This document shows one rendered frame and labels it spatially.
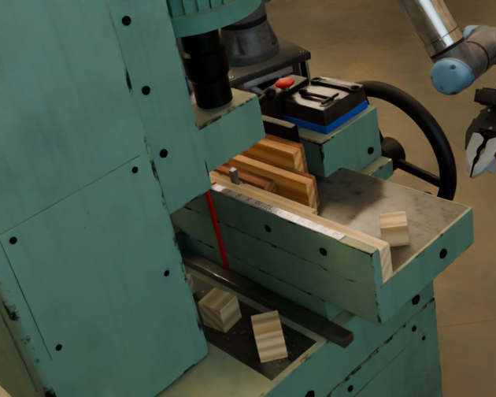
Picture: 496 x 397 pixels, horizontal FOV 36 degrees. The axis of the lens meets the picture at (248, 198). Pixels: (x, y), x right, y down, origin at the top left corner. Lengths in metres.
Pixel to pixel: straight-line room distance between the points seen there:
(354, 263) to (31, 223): 0.38
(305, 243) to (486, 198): 1.80
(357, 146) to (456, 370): 1.02
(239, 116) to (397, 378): 0.47
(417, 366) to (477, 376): 0.85
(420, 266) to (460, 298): 1.32
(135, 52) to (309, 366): 0.46
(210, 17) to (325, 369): 0.48
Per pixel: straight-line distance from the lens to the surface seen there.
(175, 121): 0.94
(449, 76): 1.55
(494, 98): 1.49
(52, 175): 0.81
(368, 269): 0.93
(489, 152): 1.52
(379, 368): 1.17
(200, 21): 0.94
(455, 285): 2.37
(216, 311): 1.06
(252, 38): 1.86
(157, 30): 0.90
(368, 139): 1.24
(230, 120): 1.05
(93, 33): 0.81
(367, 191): 1.13
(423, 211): 1.07
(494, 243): 2.53
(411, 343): 1.21
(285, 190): 1.10
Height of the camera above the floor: 1.50
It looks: 31 degrees down
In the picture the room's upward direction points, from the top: 13 degrees counter-clockwise
